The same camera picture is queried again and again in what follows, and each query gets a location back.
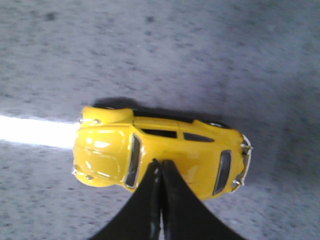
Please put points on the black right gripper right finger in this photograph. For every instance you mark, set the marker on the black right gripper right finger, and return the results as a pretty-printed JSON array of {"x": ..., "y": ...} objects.
[{"x": 185, "y": 217}]

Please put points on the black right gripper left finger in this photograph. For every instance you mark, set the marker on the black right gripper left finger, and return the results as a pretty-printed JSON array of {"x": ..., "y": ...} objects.
[{"x": 139, "y": 218}]

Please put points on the yellow toy beetle car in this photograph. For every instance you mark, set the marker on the yellow toy beetle car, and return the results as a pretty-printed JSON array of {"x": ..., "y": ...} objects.
[{"x": 114, "y": 146}]

